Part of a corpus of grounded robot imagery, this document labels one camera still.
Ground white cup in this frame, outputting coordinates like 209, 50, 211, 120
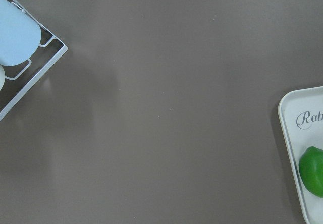
0, 65, 6, 90

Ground green toy pepper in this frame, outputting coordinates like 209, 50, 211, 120
298, 146, 322, 198

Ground cream rabbit tray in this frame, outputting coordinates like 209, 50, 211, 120
278, 87, 322, 223

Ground light blue cup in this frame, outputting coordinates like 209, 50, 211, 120
1, 0, 41, 66

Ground white wire cup rack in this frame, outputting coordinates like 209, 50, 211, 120
1, 0, 68, 118

